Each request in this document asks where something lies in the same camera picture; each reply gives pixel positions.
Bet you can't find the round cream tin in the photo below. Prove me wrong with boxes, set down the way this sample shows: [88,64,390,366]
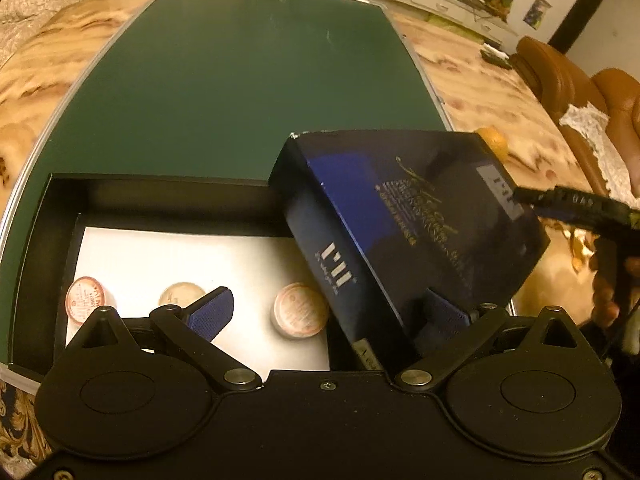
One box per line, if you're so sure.
[270,283,330,339]
[158,282,205,308]
[64,276,116,325]

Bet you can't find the dark blue box lid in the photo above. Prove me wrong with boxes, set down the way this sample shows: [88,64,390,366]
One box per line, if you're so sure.
[269,130,549,374]

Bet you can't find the person's right hand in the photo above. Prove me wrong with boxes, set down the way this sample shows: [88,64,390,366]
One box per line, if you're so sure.
[589,236,639,330]

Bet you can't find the orange peel pieces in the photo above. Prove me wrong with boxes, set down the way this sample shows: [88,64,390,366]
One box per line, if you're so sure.
[544,220,596,274]

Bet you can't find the orange fruit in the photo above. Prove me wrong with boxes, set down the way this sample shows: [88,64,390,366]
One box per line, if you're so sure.
[475,126,509,164]

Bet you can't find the white lace cloth right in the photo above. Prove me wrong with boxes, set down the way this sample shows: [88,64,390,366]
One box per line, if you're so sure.
[560,102,639,209]

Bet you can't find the black open box base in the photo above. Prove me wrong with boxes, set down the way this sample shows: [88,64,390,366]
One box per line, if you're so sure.
[2,176,340,379]

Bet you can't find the right brown leather sofa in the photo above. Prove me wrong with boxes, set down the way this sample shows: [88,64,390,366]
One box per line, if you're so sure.
[510,36,639,195]

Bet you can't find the green table mat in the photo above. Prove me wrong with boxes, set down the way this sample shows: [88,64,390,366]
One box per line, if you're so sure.
[1,0,451,364]

